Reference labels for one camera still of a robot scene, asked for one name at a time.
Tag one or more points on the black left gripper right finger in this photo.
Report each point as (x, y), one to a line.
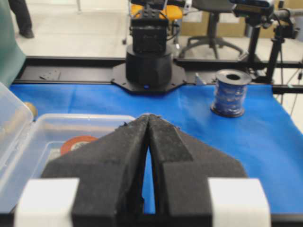
(197, 185)

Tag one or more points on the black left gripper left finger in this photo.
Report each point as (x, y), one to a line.
(90, 186)

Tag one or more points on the clear plastic tool box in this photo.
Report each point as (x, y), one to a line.
(26, 145)

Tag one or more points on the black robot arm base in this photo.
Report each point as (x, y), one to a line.
(149, 67)

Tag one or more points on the red tape roll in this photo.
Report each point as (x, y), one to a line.
(75, 143)

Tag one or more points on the blue table mat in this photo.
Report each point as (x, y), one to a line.
(264, 139)

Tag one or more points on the brown tape roll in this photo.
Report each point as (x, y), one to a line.
(32, 108)

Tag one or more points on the cardboard boxes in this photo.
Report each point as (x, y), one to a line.
(195, 23)

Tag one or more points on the orange chair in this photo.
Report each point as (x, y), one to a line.
(171, 12)

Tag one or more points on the black office chair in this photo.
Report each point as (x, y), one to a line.
(215, 8)

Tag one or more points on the person's dark trouser leg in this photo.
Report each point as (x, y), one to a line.
(23, 19)

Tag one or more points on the blue wire spool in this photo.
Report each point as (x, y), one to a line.
(230, 92)

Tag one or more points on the black aluminium rail frame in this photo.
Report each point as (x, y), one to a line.
(104, 71)

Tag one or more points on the black camera stand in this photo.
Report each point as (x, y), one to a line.
(267, 19)

